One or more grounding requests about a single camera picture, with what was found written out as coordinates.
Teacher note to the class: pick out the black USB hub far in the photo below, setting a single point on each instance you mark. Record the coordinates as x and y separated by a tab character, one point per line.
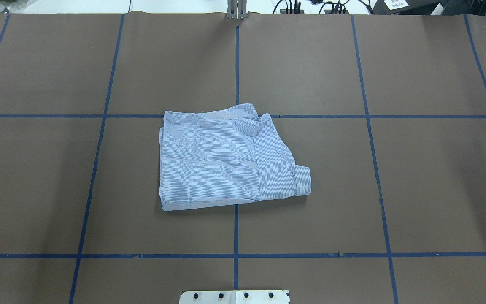
336	10

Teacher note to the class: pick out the light blue striped shirt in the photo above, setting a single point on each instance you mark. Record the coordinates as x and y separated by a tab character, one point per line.
227	157

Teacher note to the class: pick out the black labelled box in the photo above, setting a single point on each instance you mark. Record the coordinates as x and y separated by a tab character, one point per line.
407	7

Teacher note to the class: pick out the black USB hub near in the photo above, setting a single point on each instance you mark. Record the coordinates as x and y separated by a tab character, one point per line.
293	11

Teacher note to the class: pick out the black usb hub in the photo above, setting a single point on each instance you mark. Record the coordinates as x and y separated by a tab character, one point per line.
336	10
293	11

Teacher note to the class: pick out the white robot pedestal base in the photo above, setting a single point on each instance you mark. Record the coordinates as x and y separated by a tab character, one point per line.
236	297

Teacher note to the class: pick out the aluminium frame post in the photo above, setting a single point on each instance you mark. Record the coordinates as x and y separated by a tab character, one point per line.
237	9

